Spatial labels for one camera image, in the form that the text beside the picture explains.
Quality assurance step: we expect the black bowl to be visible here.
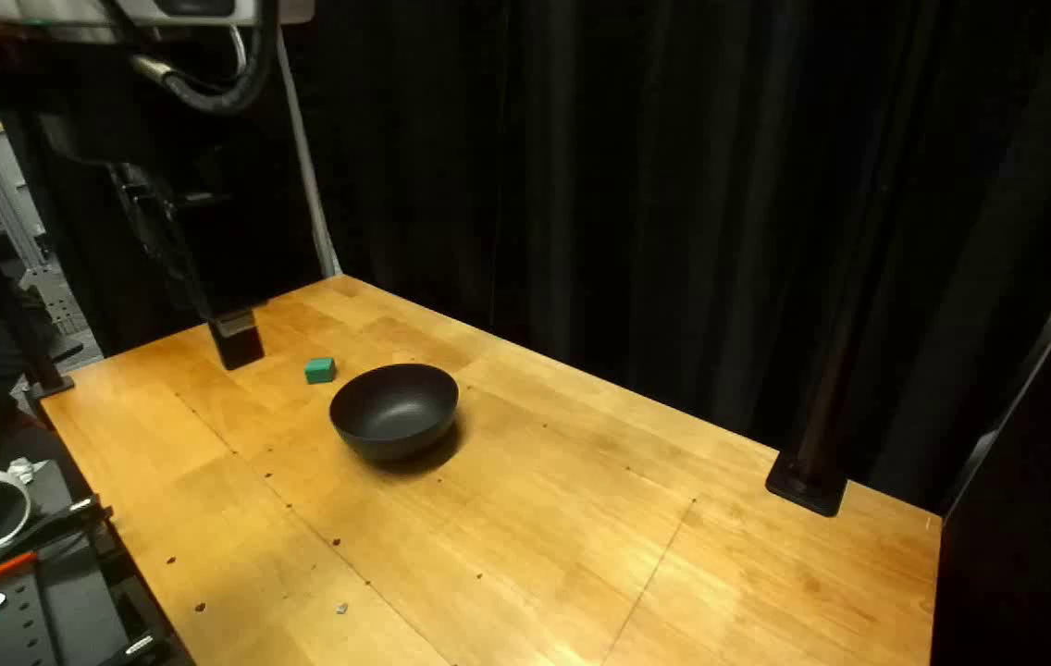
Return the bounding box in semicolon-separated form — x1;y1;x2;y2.
324;359;461;467

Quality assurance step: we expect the black perforated side board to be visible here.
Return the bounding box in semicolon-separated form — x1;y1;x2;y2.
0;460;169;666

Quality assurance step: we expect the black curtain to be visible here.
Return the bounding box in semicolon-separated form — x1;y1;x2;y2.
0;0;1051;666

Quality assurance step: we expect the red handled tool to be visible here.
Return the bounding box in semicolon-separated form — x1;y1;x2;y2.
0;542;49;585

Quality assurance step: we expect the black corrugated cable hose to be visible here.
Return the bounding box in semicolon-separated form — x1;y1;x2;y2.
130;0;280;118

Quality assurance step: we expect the white metal frame bar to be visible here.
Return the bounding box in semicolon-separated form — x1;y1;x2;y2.
269;26;344;282

